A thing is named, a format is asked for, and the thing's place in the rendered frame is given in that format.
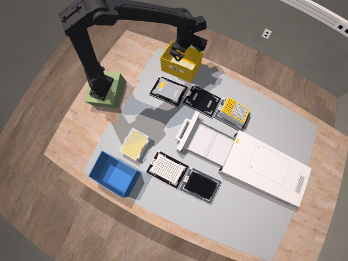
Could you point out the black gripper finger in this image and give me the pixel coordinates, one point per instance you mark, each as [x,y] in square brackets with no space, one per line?
[181,56]

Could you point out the light grey bench mat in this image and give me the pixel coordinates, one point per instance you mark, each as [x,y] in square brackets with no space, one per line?
[239,216]

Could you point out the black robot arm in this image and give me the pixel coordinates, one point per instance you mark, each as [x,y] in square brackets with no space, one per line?
[81,14]

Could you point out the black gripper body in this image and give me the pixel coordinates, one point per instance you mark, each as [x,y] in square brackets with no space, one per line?
[176,46]

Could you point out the blue open-top bin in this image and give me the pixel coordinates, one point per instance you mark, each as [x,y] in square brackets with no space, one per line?
[114,175]

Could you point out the yellow open-top bin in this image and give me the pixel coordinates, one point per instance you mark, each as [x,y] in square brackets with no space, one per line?
[192,56]

